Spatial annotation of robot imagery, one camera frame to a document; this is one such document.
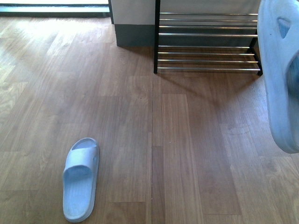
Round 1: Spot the light blue slide slipper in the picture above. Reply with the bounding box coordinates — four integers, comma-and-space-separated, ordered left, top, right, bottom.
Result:
63, 138, 100, 223

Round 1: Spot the black metal shoe rack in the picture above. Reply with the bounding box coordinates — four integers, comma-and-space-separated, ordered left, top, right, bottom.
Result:
153, 0, 263, 75

